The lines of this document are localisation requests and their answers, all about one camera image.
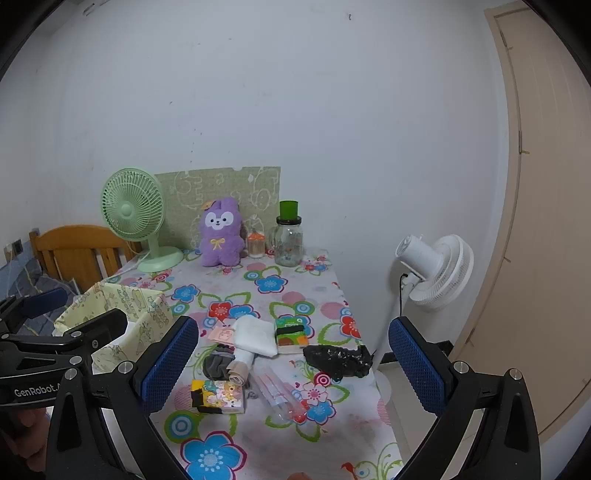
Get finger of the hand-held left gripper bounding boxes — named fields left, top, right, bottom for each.
left=0, top=286, right=69, bottom=332
left=59, top=308, right=129, bottom=354

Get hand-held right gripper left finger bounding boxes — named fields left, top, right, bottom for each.
left=46, top=315, right=200, bottom=480

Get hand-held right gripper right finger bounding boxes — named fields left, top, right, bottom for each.
left=388, top=316, right=542, bottom=480

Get grey socks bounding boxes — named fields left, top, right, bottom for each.
left=202, top=353, right=236, bottom=384

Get yellow cartoon fabric box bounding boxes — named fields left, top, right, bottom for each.
left=53, top=281, right=174, bottom=374

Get pink packet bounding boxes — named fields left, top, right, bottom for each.
left=206, top=323, right=236, bottom=344

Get yellow cartoon socks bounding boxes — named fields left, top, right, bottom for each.
left=191, top=378, right=247, bottom=415

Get beige sock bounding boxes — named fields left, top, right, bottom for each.
left=226, top=349, right=256, bottom=388

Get colourful small box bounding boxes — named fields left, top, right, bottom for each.
left=274, top=316, right=309, bottom=355

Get person's left hand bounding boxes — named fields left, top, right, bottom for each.
left=0, top=406, right=49, bottom=472

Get grey plaid pillow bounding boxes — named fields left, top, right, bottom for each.
left=0, top=258, right=79, bottom=333

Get wooden bed headboard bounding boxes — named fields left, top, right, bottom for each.
left=28, top=224, right=144, bottom=282

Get white standing fan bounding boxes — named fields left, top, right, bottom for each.
left=376, top=234, right=475, bottom=402

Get green desk fan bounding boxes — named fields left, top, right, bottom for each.
left=100, top=168, right=184, bottom=273

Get purple plush toy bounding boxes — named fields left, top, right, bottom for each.
left=198, top=198, right=246, bottom=267

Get floral tablecloth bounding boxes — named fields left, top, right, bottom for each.
left=92, top=247, right=404, bottom=480

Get glass jar green lid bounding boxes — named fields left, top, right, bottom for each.
left=270, top=200, right=304, bottom=267

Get green cartoon foam mat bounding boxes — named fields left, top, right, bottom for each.
left=154, top=165, right=282, bottom=250

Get beige door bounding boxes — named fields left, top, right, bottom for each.
left=462, top=7, right=591, bottom=448

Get black fan cable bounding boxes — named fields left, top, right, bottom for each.
left=397, top=274, right=410, bottom=320

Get white fan cord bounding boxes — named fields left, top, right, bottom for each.
left=119, top=250, right=154, bottom=274

